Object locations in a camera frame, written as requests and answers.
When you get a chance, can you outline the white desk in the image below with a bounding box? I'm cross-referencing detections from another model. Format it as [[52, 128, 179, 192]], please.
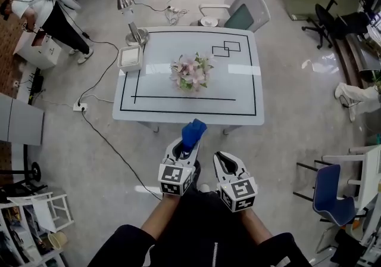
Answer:
[[322, 144, 381, 212]]

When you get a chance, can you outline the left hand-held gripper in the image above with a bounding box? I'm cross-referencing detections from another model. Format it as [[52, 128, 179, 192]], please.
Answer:
[[157, 137, 201, 197]]

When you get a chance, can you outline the silver desk lamp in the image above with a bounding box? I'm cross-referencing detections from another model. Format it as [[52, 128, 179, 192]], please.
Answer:
[[116, 0, 150, 47]]

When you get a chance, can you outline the grey cabinet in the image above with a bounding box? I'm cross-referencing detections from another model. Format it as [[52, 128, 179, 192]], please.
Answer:
[[0, 92, 45, 147]]

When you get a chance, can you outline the beige bucket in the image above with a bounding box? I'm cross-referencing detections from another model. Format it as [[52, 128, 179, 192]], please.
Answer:
[[47, 231, 68, 251]]

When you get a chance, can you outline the person's right forearm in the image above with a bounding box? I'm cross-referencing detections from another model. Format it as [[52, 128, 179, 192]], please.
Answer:
[[239, 207, 274, 244]]

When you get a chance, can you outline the blue cloth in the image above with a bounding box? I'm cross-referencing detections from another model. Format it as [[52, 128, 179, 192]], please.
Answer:
[[181, 118, 208, 148]]

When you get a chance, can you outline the person's left forearm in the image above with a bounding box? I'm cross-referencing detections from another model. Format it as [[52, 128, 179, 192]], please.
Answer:
[[139, 193, 182, 241]]

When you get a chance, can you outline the white round bowl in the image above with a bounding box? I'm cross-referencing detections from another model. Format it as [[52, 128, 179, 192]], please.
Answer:
[[200, 16, 220, 27]]

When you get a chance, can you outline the white storage shelf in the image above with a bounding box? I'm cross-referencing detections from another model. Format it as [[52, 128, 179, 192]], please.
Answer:
[[0, 201, 65, 267]]

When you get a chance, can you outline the flower pot with pink flowers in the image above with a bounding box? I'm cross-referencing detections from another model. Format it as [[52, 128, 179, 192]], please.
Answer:
[[169, 52, 215, 92]]

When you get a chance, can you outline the white square tray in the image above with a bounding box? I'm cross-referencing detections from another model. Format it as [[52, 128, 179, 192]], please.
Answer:
[[117, 45, 144, 72]]

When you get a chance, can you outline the black cable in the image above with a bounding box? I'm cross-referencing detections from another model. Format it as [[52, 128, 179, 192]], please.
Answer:
[[80, 109, 163, 201]]

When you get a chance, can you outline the white cabinet box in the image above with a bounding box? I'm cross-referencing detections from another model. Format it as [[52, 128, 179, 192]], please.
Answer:
[[13, 29, 63, 70]]

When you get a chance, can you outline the person's black clothing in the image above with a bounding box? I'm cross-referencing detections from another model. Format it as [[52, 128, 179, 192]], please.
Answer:
[[88, 182, 312, 267]]

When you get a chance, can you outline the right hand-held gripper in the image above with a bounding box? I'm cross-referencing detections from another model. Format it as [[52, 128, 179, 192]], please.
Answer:
[[213, 151, 258, 213]]

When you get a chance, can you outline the white step stool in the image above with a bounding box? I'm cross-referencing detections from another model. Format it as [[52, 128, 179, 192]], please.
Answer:
[[7, 191, 75, 234]]

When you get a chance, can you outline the white armchair with green cushion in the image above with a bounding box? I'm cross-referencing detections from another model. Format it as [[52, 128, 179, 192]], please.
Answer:
[[198, 0, 271, 33]]

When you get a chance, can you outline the blue chair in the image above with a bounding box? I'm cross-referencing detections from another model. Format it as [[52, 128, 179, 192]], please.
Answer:
[[293, 160, 368, 254]]

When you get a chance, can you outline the white table with black lines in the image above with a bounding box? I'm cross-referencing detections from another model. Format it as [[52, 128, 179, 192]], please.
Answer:
[[111, 26, 266, 136]]

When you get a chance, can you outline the black office chair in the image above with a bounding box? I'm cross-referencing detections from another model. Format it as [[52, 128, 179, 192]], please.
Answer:
[[301, 0, 370, 50]]

